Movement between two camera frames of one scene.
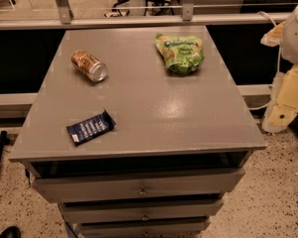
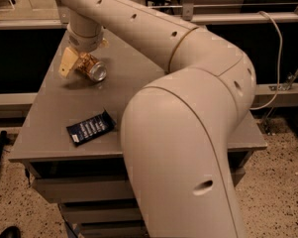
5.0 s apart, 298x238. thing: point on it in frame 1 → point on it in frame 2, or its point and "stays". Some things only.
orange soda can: [87, 63] stays
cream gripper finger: [274, 37] → [105, 43]
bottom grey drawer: [161, 228] stays
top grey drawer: [136, 185] stays
